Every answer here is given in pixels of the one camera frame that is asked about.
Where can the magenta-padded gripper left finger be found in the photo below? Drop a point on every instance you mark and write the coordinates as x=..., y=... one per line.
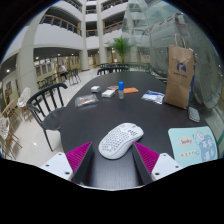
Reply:
x=60, y=165

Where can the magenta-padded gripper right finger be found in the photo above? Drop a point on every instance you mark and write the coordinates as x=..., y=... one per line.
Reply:
x=163, y=165

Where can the white perforated computer mouse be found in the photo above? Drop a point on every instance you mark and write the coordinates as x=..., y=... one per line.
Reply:
x=118, y=141

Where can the light blue cartoon mouse pad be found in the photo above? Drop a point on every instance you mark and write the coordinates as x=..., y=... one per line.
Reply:
x=191, y=146

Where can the black spindle-back chair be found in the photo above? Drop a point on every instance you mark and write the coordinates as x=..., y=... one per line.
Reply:
x=51, y=121

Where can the white lattice chair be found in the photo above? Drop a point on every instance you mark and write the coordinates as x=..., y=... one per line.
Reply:
x=4, y=128
x=24, y=96

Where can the clear plastic bag white contents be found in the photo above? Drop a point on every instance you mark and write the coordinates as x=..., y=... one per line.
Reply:
x=153, y=97

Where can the clear snack packet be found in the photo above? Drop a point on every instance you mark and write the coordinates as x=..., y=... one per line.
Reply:
x=86, y=100

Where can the orange card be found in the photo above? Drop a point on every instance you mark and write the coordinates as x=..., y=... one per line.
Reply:
x=131, y=90

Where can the brown paper bag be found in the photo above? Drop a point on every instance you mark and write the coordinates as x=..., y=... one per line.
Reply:
x=179, y=83

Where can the small white box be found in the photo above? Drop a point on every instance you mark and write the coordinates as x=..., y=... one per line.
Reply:
x=95, y=89

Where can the small bottle with blue cap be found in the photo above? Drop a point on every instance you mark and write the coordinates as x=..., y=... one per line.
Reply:
x=121, y=90

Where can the flat white box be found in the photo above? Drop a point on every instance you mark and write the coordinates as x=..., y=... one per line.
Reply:
x=108, y=93

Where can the group of black cafe chairs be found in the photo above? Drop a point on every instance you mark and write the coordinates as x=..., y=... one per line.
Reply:
x=74, y=75

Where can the brown pouch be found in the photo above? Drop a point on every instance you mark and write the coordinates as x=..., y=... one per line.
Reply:
x=112, y=87

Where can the person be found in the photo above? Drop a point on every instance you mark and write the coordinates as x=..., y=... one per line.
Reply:
x=62, y=70

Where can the group of black table chairs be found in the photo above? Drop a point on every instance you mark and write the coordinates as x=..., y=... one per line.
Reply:
x=111, y=69

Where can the potted palm plant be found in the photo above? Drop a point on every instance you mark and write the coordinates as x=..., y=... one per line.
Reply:
x=121, y=46

